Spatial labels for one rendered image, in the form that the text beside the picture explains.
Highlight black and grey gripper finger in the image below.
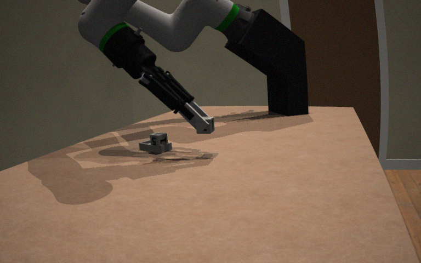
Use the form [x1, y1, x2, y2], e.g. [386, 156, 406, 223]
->
[139, 67, 209, 133]
[157, 67, 210, 117]

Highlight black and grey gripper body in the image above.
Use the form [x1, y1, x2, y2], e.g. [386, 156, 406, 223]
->
[120, 43, 160, 82]

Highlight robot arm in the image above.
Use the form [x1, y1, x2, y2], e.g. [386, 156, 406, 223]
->
[78, 0, 254, 68]

